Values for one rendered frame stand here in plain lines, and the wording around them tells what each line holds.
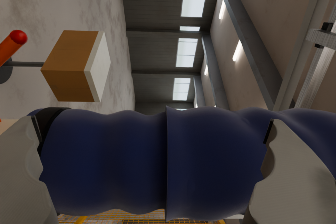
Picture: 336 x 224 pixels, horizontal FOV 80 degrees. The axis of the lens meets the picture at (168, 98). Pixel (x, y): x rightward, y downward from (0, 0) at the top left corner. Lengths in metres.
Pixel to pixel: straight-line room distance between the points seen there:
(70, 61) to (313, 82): 2.31
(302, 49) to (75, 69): 2.30
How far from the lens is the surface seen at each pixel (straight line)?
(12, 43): 0.40
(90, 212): 0.46
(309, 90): 2.52
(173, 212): 0.41
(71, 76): 1.88
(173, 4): 9.55
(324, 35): 2.19
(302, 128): 0.47
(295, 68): 2.72
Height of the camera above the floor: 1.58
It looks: 3 degrees up
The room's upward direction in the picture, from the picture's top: 91 degrees clockwise
